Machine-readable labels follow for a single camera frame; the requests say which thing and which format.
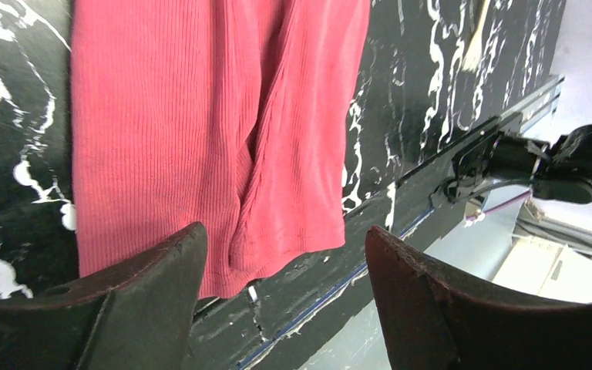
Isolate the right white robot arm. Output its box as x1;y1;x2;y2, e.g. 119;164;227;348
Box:
444;125;592;204

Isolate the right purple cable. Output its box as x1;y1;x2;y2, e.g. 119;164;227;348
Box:
464;191;532;226

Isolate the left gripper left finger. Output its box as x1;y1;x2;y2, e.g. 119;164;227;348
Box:
0;223;207;369

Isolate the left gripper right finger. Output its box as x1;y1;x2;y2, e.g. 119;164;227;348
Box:
365;226;592;369

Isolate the maroon garment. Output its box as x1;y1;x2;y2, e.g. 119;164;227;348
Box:
71;1;371;298

